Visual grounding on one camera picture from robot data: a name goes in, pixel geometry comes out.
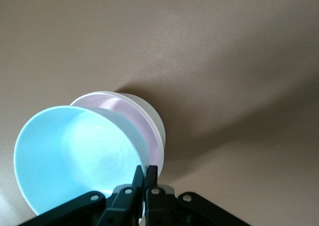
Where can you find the brown table cover sheet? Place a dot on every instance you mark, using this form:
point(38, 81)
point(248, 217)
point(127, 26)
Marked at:
point(224, 61)

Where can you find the light blue plastic bowl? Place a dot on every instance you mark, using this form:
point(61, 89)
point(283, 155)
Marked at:
point(74, 148)

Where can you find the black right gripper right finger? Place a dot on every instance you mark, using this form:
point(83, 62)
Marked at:
point(157, 206)

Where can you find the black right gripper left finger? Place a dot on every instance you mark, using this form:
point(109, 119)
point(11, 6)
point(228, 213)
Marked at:
point(122, 206)

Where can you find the pink plastic bowl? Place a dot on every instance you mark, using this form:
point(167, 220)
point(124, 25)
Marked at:
point(117, 105)

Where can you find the white plastic bowl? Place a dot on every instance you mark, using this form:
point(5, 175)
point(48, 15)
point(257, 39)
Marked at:
point(155, 121)

